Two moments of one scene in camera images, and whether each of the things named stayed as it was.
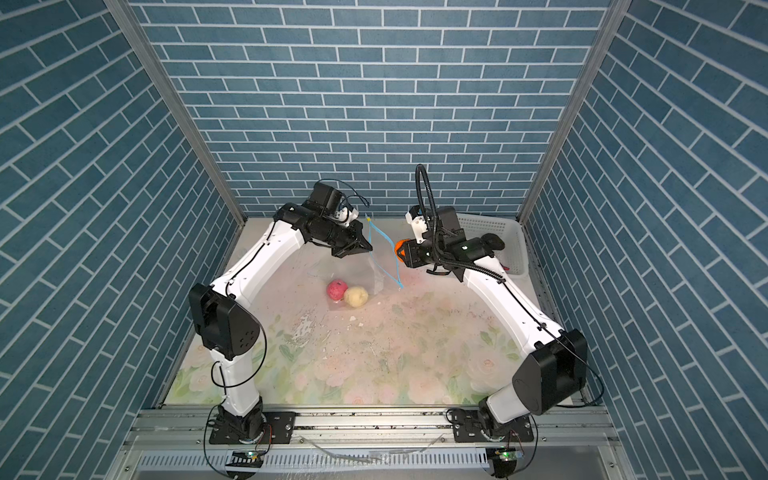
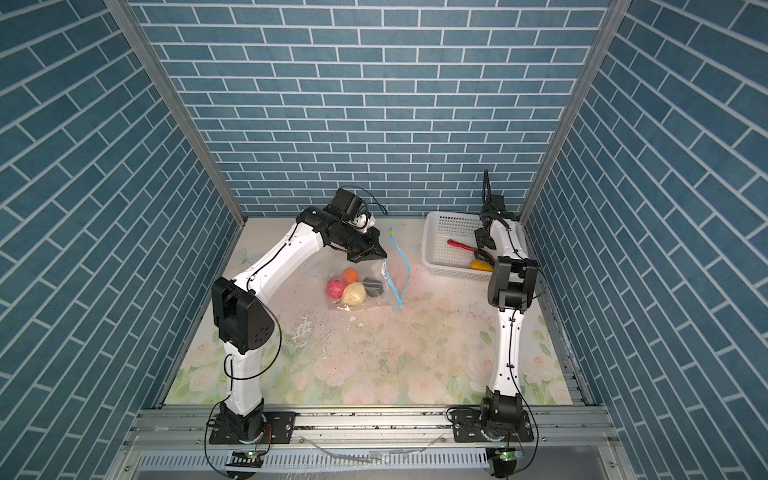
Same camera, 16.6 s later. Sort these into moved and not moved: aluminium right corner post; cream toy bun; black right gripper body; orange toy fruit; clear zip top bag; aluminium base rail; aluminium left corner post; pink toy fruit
Moved: clear zip top bag; orange toy fruit; black right gripper body
Not moved: pink toy fruit; aluminium base rail; cream toy bun; aluminium left corner post; aluminium right corner post
